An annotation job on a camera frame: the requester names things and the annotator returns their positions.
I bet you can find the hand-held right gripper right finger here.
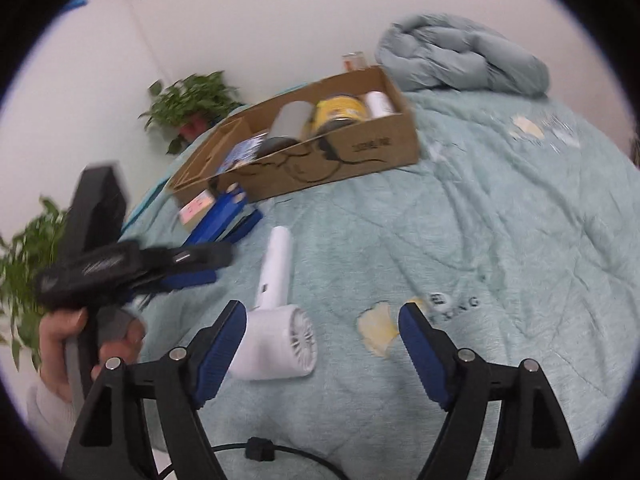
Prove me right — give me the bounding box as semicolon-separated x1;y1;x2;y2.
397;301;585;480

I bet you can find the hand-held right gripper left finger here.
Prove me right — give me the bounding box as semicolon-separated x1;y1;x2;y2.
59;300;248;480

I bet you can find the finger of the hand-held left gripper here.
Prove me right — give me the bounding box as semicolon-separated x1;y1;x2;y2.
142;242;234;273
135;269;219;296

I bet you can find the white hair dryer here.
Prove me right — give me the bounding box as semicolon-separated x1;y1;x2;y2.
227;226;318;382

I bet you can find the colourful board game box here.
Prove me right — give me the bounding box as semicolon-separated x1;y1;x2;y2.
217;135;268;173

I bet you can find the brown cardboard box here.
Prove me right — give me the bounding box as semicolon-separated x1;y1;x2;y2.
167;65;421;204

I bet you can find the person's left forearm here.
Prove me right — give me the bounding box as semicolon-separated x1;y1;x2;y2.
25;377;81;466

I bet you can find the person's left hand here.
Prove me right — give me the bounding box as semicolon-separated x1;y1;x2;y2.
39;308;147;403

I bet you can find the wide blue box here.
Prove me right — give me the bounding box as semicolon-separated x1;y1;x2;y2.
182;183;249;247

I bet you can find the pink flat box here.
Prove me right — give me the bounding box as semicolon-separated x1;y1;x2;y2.
178;189;217;226

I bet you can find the narrow blue box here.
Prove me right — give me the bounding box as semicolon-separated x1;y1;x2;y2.
220;209;264;246

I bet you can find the green leafy plant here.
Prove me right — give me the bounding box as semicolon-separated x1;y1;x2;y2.
0;197;71;371

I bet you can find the teal bed quilt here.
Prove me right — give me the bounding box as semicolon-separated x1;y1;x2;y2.
120;85;640;480

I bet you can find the green plant in red pot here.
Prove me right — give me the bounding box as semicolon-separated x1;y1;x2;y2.
139;71;246;156

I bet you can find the grey cup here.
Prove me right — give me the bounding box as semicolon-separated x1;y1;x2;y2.
270;101;312;141

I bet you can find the yellow round can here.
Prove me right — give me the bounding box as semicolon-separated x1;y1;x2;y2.
312;94;371;133

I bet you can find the folded grey-blue comforter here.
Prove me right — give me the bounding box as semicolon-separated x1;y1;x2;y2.
375;14;550;97

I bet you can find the black power cable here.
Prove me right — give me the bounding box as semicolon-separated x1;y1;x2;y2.
150;436;351;480

